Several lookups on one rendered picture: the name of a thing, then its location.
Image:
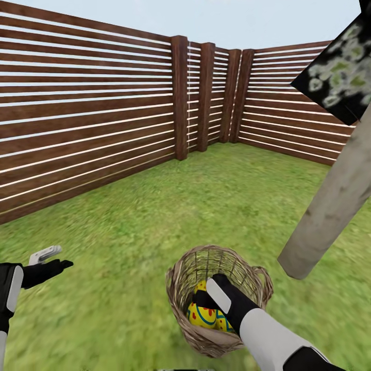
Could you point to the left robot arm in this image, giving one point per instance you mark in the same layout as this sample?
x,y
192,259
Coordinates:
x,y
13,277

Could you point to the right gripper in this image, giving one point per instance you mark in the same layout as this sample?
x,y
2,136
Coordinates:
x,y
200,299

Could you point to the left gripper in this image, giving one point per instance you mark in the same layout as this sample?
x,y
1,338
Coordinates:
x,y
49,270

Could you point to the wicker basket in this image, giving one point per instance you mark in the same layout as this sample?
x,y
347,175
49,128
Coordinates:
x,y
180,286

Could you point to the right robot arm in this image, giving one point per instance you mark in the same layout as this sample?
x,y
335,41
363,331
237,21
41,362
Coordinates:
x,y
273,346

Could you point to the easter egg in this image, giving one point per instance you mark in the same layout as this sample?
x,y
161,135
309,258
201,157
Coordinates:
x,y
200,316
221,322
201,283

